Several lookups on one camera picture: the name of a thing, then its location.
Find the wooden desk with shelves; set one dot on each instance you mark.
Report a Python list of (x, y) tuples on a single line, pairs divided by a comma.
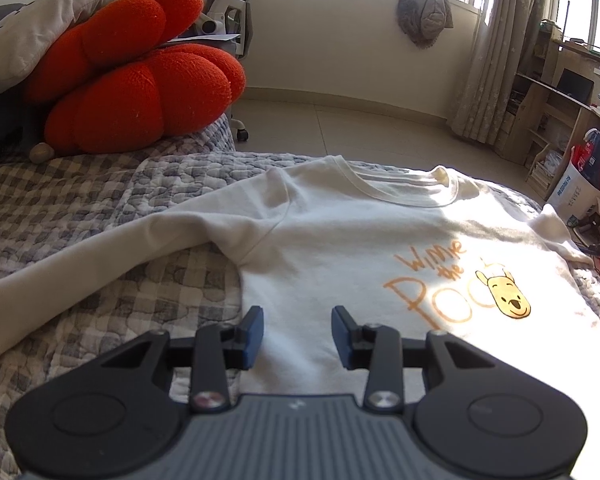
[(541, 124)]

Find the white office chair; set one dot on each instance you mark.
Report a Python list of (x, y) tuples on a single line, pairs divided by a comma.
[(227, 5)]

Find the cream Winnie the Pooh sweatshirt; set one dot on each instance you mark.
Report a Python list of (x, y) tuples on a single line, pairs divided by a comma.
[(416, 250)]

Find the teal plush toy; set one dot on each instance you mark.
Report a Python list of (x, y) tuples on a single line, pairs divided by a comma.
[(41, 152)]

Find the grey quilted bed cover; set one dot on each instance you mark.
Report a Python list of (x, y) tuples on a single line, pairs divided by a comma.
[(44, 209)]

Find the black laptop on desk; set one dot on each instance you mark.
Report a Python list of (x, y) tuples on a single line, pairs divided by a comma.
[(576, 86)]

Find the red flower-shaped cushion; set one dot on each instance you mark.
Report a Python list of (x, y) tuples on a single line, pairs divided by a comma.
[(121, 81)]

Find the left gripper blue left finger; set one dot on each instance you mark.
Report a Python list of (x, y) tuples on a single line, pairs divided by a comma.
[(213, 351)]

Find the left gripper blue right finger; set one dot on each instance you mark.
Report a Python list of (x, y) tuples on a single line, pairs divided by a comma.
[(381, 351)]

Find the white printed pillow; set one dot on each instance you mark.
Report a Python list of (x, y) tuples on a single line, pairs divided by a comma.
[(27, 33)]

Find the beige curtain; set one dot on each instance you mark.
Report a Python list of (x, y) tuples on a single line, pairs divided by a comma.
[(503, 44)]

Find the white paper shopping bag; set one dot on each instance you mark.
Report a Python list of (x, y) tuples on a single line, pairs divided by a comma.
[(577, 192)]

